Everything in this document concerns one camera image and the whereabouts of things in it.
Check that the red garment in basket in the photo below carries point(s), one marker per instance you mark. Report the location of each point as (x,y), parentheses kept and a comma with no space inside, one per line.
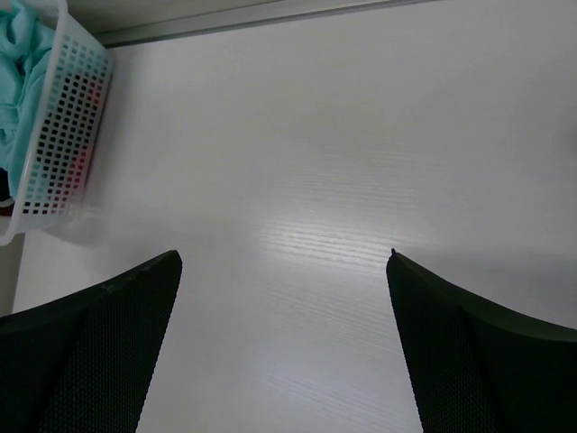
(75,120)

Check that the teal t shirt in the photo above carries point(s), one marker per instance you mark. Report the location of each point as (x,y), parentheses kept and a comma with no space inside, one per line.
(26,46)

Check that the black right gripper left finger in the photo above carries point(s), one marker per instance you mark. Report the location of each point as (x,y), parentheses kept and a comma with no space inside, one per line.
(84,363)

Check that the black garment in basket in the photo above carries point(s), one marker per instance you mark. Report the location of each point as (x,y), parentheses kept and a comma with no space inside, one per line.
(6,199)

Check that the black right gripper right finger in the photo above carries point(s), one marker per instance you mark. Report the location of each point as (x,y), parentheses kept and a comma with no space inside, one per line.
(476,366)

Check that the white plastic laundry basket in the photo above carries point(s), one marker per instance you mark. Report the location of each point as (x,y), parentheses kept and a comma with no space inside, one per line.
(75,52)

